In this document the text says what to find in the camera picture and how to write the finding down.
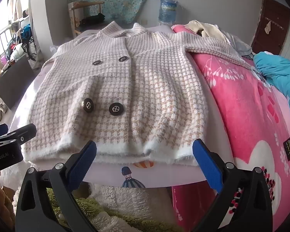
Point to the dark board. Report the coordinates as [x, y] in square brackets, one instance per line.
[13, 79]

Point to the metal balcony railing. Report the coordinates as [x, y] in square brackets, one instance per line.
[2, 43]

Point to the cream hanging garment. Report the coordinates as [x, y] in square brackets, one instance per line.
[14, 4]

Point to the beige houndstooth knit coat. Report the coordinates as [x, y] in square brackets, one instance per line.
[147, 89]

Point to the blue water bottle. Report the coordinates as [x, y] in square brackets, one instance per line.
[168, 8]

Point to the teal quilt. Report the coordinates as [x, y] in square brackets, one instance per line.
[278, 75]

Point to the wooden chair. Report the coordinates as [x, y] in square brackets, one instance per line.
[73, 17]

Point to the small white hanging cloth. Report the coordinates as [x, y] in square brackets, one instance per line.
[268, 27]

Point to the black cloth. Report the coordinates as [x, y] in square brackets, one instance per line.
[93, 18]

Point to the grey garment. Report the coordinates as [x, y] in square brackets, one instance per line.
[239, 42]

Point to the pink floral blanket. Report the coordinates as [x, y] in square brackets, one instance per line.
[232, 96]

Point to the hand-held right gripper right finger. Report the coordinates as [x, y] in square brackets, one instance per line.
[207, 166]

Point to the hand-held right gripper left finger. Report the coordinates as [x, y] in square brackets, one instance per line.
[83, 165]

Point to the dark red door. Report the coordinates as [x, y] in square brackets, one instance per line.
[273, 12]

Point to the bicycle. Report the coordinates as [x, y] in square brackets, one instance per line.
[26, 41]

